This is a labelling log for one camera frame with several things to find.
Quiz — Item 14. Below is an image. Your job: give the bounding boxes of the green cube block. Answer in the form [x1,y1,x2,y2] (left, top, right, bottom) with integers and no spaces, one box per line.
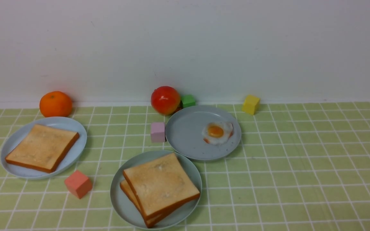
[181,94,196,108]

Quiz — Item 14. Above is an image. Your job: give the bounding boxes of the light blue egg plate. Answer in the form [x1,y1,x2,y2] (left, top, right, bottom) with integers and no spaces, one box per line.
[165,105,242,161]

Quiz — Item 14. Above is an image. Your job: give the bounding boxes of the red tomato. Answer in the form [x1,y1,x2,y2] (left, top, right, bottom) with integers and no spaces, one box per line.
[150,85,181,116]

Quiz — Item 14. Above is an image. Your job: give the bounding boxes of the pink cube block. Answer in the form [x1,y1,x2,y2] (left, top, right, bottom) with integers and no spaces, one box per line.
[150,122,166,143]

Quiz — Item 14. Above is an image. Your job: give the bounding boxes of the fried egg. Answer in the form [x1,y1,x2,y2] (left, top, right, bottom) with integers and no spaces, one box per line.
[202,121,233,146]

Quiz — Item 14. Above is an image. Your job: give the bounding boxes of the yellow cube block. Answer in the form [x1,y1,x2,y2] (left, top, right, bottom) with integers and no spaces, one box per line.
[242,95,261,115]

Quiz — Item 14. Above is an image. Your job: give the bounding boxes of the light blue front plate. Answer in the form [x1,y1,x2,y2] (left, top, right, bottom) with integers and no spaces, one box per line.
[110,150,201,231]

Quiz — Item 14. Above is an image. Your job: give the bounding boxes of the salmon red cube block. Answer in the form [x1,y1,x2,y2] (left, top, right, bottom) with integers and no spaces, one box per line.
[64,170,93,199]

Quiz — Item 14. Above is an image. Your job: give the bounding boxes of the orange mandarin fruit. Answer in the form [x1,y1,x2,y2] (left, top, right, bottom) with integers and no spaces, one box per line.
[39,91,73,117]

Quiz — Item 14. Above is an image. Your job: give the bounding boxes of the light blue bread plate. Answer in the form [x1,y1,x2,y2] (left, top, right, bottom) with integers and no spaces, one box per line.
[0,117,87,179]

